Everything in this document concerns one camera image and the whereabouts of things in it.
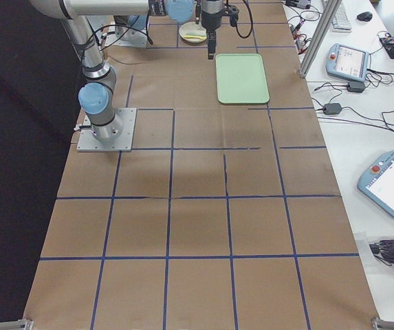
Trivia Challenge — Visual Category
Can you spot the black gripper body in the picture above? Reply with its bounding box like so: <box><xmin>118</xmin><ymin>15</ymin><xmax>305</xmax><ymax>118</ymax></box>
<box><xmin>201</xmin><ymin>0</ymin><xmax>221</xmax><ymax>32</ymax></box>

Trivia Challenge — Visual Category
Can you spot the white round plate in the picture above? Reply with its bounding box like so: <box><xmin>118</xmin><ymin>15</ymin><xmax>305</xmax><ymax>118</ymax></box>
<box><xmin>179</xmin><ymin>21</ymin><xmax>207</xmax><ymax>43</ymax></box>

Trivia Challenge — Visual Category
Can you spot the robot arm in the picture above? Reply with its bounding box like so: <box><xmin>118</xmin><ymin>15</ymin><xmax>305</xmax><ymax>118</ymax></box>
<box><xmin>30</xmin><ymin>1</ymin><xmax>228</xmax><ymax>141</ymax></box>
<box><xmin>113</xmin><ymin>15</ymin><xmax>147</xmax><ymax>37</ymax></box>

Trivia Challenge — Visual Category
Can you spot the light green tray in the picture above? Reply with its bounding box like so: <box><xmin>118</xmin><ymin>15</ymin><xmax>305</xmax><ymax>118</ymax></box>
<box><xmin>215</xmin><ymin>54</ymin><xmax>270</xmax><ymax>105</ymax></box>

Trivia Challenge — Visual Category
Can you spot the white keyboard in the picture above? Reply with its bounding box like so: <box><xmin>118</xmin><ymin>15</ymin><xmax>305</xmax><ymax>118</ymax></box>
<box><xmin>331</xmin><ymin>3</ymin><xmax>352</xmax><ymax>33</ymax></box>

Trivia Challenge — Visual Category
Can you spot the teach pendant far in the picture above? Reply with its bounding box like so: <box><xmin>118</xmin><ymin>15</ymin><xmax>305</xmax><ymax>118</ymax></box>
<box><xmin>325</xmin><ymin>43</ymin><xmax>369</xmax><ymax>83</ymax></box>

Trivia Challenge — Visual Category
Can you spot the teach pendant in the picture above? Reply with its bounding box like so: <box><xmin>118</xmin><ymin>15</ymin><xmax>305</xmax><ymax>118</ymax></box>
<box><xmin>358</xmin><ymin>151</ymin><xmax>394</xmax><ymax>218</ymax></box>
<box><xmin>325</xmin><ymin>43</ymin><xmax>369</xmax><ymax>83</ymax></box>

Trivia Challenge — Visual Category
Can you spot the black power adapter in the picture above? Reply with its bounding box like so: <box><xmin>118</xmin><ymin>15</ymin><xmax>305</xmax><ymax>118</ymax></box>
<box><xmin>347</xmin><ymin>81</ymin><xmax>366</xmax><ymax>94</ymax></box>
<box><xmin>322</xmin><ymin>103</ymin><xmax>342</xmax><ymax>116</ymax></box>

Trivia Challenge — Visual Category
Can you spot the black computer mouse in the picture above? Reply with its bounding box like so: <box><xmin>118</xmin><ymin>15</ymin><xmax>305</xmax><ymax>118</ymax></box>
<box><xmin>356</xmin><ymin>11</ymin><xmax>373</xmax><ymax>22</ymax></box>

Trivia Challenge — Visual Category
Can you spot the teach pendant near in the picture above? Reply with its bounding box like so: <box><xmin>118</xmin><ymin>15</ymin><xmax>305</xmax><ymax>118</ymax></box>
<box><xmin>358</xmin><ymin>151</ymin><xmax>394</xmax><ymax>218</ymax></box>

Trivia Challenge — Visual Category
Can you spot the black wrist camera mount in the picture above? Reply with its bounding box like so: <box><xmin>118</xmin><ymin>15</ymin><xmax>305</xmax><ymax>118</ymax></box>
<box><xmin>223</xmin><ymin>4</ymin><xmax>239</xmax><ymax>28</ymax></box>

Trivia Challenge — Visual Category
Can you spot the black braided cable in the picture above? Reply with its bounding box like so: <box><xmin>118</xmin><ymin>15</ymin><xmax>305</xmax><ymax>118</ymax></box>
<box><xmin>223</xmin><ymin>0</ymin><xmax>254</xmax><ymax>39</ymax></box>

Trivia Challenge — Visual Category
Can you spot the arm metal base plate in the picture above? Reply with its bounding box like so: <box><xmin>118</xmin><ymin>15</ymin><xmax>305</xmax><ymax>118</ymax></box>
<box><xmin>77</xmin><ymin>108</ymin><xmax>137</xmax><ymax>152</ymax></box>
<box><xmin>103</xmin><ymin>26</ymin><xmax>148</xmax><ymax>48</ymax></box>

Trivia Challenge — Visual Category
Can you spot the aluminium frame post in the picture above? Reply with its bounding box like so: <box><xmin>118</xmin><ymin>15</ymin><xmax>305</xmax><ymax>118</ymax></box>
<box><xmin>298</xmin><ymin>0</ymin><xmax>341</xmax><ymax>78</ymax></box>

